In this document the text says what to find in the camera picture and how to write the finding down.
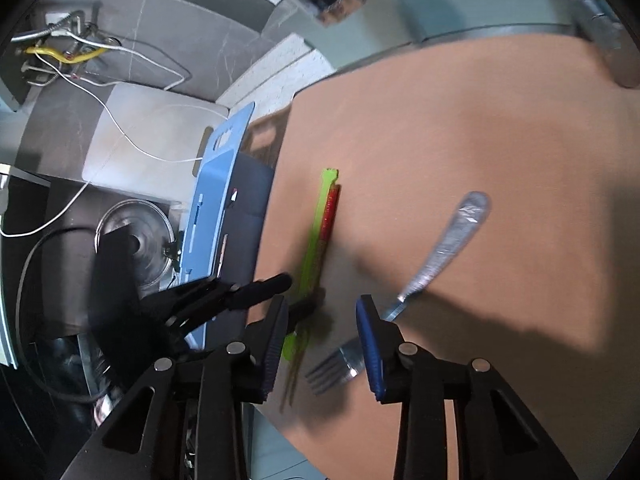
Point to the white cutting board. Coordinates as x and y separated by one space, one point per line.
150 135

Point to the blue plastic basket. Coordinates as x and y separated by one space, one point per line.
215 200

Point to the stainless steel sink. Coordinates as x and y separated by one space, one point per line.
450 0

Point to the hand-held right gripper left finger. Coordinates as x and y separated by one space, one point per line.
272 355

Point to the red-tipped wooden chopstick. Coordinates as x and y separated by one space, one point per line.
331 215

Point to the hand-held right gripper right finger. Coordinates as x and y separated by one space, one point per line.
372 355

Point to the metal fork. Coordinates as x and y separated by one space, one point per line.
440 250

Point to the green plastic utensil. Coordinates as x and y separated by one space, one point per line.
315 230

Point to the white wall outlet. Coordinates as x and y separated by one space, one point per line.
57 19

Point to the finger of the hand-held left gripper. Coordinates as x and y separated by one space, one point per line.
265 287
302 309

